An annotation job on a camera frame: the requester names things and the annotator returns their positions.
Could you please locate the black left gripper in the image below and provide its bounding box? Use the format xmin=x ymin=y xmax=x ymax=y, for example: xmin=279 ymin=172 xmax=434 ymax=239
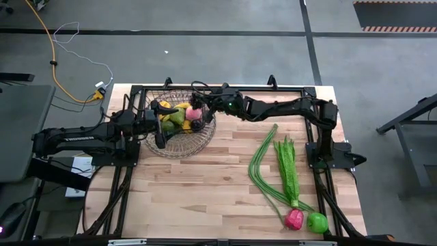
xmin=141 ymin=100 xmax=180 ymax=150

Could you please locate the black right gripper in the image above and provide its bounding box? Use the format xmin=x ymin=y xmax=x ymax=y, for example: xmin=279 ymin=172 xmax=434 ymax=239
xmin=189 ymin=86 xmax=245 ymax=125

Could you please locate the pink peach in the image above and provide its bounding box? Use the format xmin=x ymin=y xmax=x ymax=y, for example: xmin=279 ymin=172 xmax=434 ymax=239
xmin=185 ymin=105 xmax=203 ymax=122

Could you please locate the light green mango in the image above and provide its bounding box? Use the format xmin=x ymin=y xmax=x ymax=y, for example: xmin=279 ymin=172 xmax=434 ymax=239
xmin=169 ymin=107 xmax=187 ymax=126

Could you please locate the yellow banana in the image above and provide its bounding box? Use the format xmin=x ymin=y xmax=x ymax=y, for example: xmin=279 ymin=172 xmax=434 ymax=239
xmin=158 ymin=100 xmax=192 ymax=122

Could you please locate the green long beans bundle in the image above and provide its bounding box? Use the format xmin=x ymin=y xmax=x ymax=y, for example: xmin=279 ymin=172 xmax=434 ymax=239
xmin=248 ymin=123 xmax=315 ymax=230

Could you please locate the green romaine lettuce leaf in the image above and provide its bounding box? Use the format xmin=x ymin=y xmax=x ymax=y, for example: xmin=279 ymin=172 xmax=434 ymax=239
xmin=272 ymin=136 xmax=301 ymax=209

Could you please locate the red bell pepper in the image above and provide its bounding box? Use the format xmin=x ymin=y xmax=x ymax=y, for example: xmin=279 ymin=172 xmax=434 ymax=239
xmin=284 ymin=208 xmax=305 ymax=231

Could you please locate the green apple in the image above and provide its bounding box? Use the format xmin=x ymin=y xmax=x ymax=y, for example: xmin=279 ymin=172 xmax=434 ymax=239
xmin=306 ymin=211 xmax=329 ymax=235

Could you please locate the white box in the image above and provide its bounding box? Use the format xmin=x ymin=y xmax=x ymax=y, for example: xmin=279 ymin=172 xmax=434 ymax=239
xmin=64 ymin=155 xmax=95 ymax=199

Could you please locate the black slanted bar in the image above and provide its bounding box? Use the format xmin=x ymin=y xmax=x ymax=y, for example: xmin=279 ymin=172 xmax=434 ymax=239
xmin=27 ymin=159 xmax=92 ymax=192

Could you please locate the grey desk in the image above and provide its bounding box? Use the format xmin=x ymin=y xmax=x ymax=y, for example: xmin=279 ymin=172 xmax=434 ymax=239
xmin=0 ymin=84 xmax=57 ymax=184

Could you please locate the black flat panel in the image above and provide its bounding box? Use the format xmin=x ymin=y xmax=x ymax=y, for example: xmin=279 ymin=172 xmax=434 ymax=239
xmin=0 ymin=72 xmax=36 ymax=83

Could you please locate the black computer mouse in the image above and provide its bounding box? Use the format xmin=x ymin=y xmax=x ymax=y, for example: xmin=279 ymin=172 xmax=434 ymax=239
xmin=0 ymin=202 xmax=28 ymax=239

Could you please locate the hazard striped black mat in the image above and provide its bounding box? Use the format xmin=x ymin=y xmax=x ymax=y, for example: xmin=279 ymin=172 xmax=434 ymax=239
xmin=352 ymin=0 xmax=437 ymax=33

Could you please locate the grey metal table stand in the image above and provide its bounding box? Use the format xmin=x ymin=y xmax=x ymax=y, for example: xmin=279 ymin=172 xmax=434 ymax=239
xmin=375 ymin=92 xmax=437 ymax=201

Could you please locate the black and orange tool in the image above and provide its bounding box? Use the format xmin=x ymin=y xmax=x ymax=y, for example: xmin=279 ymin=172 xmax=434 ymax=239
xmin=365 ymin=233 xmax=397 ymax=243

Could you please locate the black wire basket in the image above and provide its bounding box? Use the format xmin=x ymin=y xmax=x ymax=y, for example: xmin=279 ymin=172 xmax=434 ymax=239
xmin=146 ymin=89 xmax=210 ymax=135

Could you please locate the black aluminium table frame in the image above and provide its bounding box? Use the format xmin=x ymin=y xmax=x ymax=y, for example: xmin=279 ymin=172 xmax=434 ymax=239
xmin=80 ymin=74 xmax=393 ymax=246

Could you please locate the thin white cable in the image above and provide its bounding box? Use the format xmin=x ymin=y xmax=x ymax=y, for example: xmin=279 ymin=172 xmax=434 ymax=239
xmin=51 ymin=21 xmax=114 ymax=89

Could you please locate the silver metal bracket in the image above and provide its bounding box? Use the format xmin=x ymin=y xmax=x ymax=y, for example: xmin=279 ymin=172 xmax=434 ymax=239
xmin=298 ymin=240 xmax=339 ymax=246
xmin=107 ymin=238 xmax=148 ymax=246

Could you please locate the yellow floor cable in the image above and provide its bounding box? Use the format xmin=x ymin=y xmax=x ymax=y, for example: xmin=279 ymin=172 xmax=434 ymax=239
xmin=23 ymin=0 xmax=103 ymax=104

